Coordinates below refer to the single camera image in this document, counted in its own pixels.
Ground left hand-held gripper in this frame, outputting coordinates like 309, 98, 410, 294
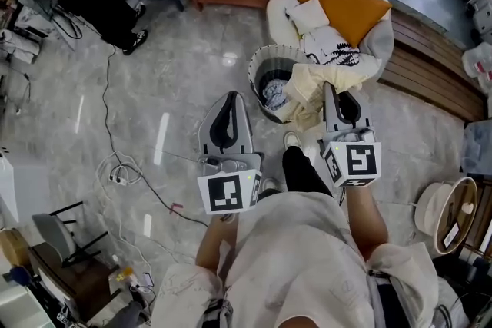
196, 90, 267, 216

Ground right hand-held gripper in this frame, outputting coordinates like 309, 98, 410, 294
316, 81, 383, 189

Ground pale yellow checked clothes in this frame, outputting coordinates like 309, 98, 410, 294
283, 62, 381, 132

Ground blue striped clothes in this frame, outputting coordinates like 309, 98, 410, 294
261, 79, 290, 111

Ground white black-patterned clothes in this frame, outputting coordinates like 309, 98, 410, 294
302, 25, 363, 67

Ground round grey white laundry basket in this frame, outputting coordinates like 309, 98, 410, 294
247, 45, 309, 124

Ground person's right forearm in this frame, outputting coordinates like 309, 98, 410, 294
344, 184, 390, 263

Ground person's left forearm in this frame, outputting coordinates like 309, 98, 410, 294
194, 212, 240, 274

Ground person's white shoe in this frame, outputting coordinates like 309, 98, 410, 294
283, 131, 304, 151

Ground person's black trouser leg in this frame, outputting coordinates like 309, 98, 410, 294
281, 145, 332, 197

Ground wooden slatted platform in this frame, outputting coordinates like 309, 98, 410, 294
377, 6, 488, 124

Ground small white cushion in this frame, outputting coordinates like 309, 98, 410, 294
285, 0, 331, 36

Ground orange cushion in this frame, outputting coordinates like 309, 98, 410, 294
297, 0, 394, 50

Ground white power strip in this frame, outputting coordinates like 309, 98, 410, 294
108, 171, 131, 188

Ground white beanbag chair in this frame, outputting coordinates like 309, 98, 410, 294
266, 0, 395, 90

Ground grey blue fabric bag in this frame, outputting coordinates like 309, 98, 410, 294
460, 118, 492, 175

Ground person's white shirt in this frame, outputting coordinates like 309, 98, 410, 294
152, 191, 440, 328

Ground white card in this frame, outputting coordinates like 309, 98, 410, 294
441, 222, 461, 250

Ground silver suitcase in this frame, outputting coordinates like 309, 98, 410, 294
466, 0, 492, 40

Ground dark wooden desk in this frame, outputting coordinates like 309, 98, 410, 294
28, 240, 125, 324

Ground round wooden stool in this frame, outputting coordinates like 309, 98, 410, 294
0, 227, 31, 269

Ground black cable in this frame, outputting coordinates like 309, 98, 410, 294
100, 45, 211, 228

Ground white cable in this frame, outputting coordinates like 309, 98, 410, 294
94, 150, 155, 293

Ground grey chair with black frame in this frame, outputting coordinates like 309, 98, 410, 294
32, 200, 111, 270

